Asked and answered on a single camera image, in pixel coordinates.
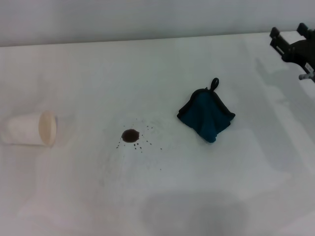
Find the black water stain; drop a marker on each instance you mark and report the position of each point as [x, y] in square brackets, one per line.
[130, 135]

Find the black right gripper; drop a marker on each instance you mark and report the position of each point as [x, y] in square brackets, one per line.
[300, 52]

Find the white paper cup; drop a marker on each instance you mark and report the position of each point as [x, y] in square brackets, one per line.
[23, 130]

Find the blue rag with black trim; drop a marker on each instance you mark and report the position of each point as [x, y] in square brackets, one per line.
[205, 115]

